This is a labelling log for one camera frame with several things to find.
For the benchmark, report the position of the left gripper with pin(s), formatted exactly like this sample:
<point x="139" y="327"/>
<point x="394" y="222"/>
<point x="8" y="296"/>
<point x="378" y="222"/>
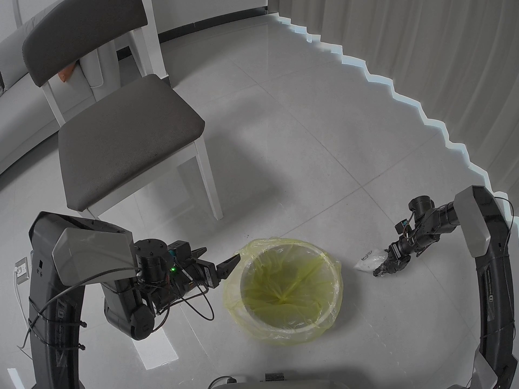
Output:
<point x="204" y="276"/>

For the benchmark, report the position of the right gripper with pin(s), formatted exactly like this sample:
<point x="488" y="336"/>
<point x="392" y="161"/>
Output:
<point x="399" y="249"/>

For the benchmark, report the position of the clear white plastic wrapper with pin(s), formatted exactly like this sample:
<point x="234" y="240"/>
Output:
<point x="367" y="262"/>

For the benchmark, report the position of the yellow plastic bag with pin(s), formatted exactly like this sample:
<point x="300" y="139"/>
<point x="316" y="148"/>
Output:
<point x="284" y="290"/>

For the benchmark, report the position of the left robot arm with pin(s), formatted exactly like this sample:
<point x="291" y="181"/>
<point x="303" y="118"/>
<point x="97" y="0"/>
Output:
<point x="93" y="253"/>

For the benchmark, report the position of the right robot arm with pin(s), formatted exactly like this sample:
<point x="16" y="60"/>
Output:
<point x="470" y="221"/>

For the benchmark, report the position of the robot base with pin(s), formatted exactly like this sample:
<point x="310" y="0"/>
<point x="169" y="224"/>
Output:
<point x="279" y="377"/>

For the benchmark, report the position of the white trash bin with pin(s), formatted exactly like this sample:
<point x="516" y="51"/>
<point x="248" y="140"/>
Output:
<point x="248" y="298"/>

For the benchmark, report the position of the white chair grey cushions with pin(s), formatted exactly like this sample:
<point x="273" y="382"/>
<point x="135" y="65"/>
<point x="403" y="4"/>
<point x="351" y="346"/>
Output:
<point x="121" y="136"/>

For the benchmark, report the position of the white curtain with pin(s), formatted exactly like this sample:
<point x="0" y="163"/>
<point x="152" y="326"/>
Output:
<point x="405" y="35"/>

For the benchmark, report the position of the small orange object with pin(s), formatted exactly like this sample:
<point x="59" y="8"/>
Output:
<point x="67" y="75"/>

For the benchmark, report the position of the pale grey sofa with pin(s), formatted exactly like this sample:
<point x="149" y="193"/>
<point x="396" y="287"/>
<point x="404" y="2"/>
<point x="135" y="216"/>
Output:
<point x="24" y="107"/>

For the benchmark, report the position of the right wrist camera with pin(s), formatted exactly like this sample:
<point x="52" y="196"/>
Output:
<point x="402" y="227"/>

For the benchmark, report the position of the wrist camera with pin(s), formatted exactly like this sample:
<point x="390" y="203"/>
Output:
<point x="180" y="250"/>
<point x="402" y="227"/>

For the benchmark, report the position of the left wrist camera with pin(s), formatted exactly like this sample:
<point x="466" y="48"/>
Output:
<point x="180" y="250"/>

